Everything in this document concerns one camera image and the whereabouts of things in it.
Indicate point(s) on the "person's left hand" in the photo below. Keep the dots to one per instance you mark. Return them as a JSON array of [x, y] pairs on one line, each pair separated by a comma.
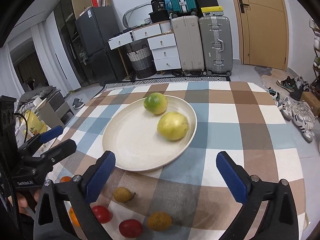
[[23, 203]]

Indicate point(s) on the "beige suitcase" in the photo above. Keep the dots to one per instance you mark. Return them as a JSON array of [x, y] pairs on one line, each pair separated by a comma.
[[189, 44]]

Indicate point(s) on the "yellow black box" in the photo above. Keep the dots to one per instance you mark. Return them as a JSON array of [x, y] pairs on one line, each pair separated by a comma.
[[212, 11]]

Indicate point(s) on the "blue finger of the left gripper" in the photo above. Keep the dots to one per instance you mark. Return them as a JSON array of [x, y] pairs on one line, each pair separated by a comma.
[[34, 143]]

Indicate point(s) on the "silver aluminium suitcase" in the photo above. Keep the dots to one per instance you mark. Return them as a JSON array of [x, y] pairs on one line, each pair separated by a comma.
[[217, 44]]

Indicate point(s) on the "wooden door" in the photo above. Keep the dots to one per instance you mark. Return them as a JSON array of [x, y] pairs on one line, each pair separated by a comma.
[[263, 32]]

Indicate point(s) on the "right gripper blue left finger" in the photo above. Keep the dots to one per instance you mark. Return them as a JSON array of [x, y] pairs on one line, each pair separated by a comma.
[[51, 218]]

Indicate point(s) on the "orange tangerine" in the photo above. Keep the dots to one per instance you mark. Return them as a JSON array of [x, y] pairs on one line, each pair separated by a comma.
[[73, 217], [65, 179]]

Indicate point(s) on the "wooden shoe rack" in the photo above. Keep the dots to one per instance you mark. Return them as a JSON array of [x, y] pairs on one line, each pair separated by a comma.
[[316, 49]]

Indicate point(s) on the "cream round plate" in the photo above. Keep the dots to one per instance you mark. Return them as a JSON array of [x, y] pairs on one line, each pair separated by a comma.
[[132, 136]]

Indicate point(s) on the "green yellow citrus fruit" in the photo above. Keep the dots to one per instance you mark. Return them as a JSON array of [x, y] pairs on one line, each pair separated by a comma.
[[156, 103]]

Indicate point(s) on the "black refrigerator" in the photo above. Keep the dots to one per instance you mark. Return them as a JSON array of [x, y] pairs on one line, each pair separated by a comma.
[[95, 27]]

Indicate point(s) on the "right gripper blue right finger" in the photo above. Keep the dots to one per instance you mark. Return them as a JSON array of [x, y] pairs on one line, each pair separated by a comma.
[[279, 220]]

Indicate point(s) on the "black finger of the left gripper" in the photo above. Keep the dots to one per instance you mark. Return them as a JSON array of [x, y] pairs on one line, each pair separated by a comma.
[[46, 161]]

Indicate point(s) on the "brown longan with stem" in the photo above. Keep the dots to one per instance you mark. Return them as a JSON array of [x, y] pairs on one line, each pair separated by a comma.
[[123, 195]]

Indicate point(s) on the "white drawer cabinet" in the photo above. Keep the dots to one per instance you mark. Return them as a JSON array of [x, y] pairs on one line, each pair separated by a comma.
[[165, 52]]

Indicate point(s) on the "white desk drawers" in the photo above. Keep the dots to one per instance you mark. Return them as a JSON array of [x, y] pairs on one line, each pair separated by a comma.
[[139, 34]]

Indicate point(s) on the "woven laundry basket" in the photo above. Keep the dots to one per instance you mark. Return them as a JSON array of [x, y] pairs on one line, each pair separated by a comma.
[[142, 62]]

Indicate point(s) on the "tall dark glass cabinet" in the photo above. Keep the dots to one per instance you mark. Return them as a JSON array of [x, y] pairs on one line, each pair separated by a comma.
[[66, 13]]

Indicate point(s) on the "yellow snack bag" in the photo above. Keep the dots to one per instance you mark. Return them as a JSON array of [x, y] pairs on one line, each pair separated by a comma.
[[32, 125]]

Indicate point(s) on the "red tomato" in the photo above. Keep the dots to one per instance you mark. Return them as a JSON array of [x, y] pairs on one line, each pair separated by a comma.
[[130, 228], [102, 214]]

